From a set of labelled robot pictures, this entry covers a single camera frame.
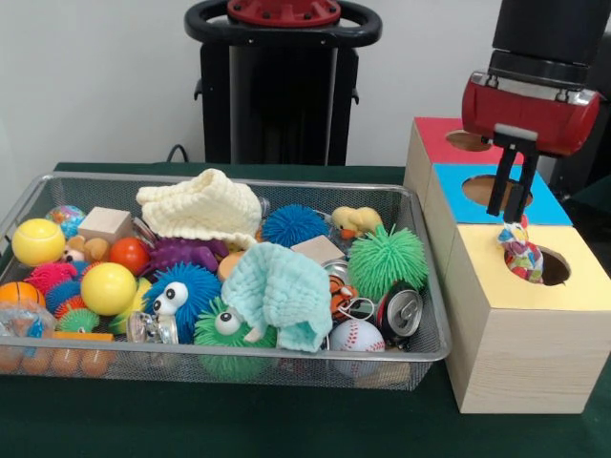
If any shallow clear mesh bin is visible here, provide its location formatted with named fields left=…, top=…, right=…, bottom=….
left=0, top=172, right=453, bottom=392

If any green spiky ball with eyes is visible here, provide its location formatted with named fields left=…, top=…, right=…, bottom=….
left=193, top=298, right=279, bottom=383

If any green spiky rubber ball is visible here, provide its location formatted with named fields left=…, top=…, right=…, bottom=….
left=347, top=223, right=430, bottom=292

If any orange toy basketball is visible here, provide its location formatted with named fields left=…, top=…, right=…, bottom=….
left=0, top=281, right=47, bottom=311

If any yellow duck plush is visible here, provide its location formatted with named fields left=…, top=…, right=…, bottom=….
left=331, top=205, right=385, bottom=239

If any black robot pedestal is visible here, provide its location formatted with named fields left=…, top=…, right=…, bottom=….
left=184, top=0, right=382, bottom=167

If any yellow tennis ball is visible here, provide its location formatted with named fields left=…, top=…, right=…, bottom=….
left=11, top=218, right=67, bottom=267

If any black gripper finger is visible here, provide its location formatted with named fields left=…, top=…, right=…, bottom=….
left=485, top=145, right=516, bottom=217
left=503, top=150, right=539, bottom=224

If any dark green side table cloth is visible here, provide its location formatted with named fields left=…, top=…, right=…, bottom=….
left=570, top=174, right=611, bottom=230

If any multicoloured patterned cloth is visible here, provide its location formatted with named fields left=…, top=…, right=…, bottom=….
left=496, top=214, right=545, bottom=285

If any blue spiky ball with eyes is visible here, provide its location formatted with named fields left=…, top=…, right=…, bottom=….
left=142, top=261, right=224, bottom=343

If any light blue waffle cloth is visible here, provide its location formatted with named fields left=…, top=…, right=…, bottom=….
left=221, top=241, right=334, bottom=354

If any orange striped tiger plush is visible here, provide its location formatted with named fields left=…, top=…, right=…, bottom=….
left=327, top=275, right=359, bottom=322

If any wooden box with three holes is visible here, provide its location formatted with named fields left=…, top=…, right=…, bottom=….
left=403, top=116, right=611, bottom=414

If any cream waffle cloth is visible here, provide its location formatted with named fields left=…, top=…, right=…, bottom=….
left=136, top=167, right=263, bottom=250

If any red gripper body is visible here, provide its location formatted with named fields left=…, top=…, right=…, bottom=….
left=461, top=71, right=601, bottom=157

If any silver drinks can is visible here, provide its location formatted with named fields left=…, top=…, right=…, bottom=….
left=376, top=281, right=425, bottom=345

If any black looped cable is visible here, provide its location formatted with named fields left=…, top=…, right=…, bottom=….
left=165, top=143, right=191, bottom=166

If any white toy baseball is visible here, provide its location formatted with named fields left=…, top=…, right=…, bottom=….
left=329, top=318, right=387, bottom=353

